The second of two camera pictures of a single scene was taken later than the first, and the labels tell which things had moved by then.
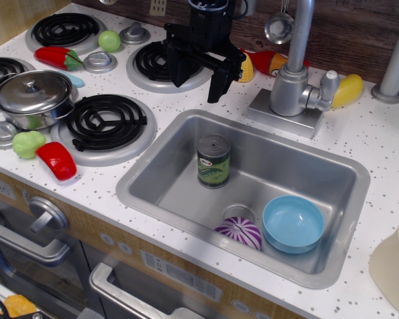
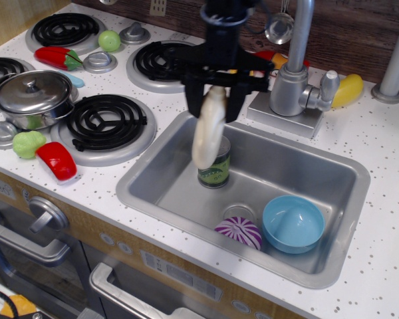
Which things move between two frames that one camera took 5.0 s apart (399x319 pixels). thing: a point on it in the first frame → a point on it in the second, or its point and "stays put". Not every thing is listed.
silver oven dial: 46,214 stays put
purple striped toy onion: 242,228 stays put
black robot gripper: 209,32 → 219,60
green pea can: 213,159 stays put
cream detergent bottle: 390,266 → 209,127
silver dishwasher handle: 124,301 stays put
